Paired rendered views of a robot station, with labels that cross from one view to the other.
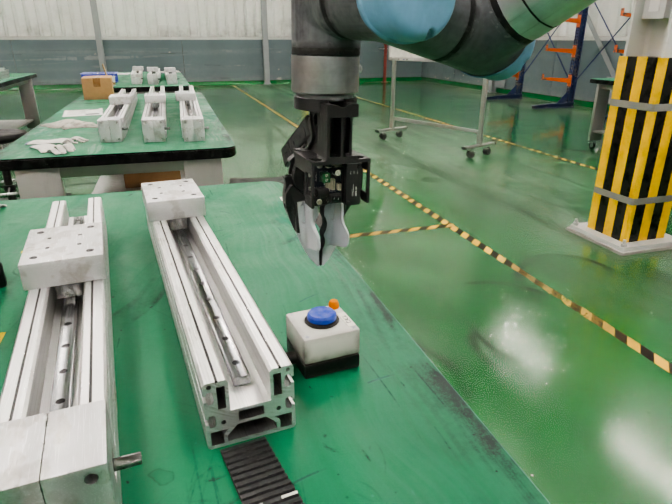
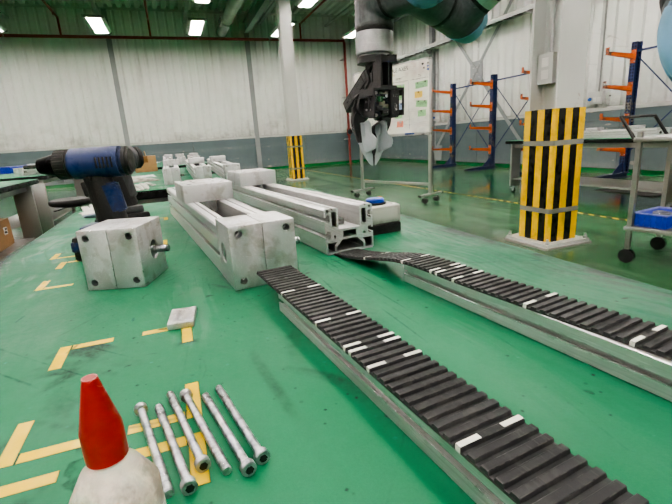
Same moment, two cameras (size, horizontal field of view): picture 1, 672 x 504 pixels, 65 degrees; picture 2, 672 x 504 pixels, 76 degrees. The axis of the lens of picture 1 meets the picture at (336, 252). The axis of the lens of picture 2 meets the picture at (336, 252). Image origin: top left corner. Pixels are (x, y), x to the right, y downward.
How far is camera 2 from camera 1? 0.40 m
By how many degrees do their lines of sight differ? 7
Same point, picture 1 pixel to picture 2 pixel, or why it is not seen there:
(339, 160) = (387, 87)
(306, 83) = (366, 45)
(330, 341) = (383, 210)
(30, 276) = (189, 193)
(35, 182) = not seen: hidden behind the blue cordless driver
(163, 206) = (249, 176)
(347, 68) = (388, 36)
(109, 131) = (171, 176)
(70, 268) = (212, 189)
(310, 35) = (368, 17)
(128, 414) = not seen: hidden behind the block
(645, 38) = (541, 98)
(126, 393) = not seen: hidden behind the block
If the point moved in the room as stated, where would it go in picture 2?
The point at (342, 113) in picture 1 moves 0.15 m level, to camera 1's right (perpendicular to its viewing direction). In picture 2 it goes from (388, 59) to (466, 55)
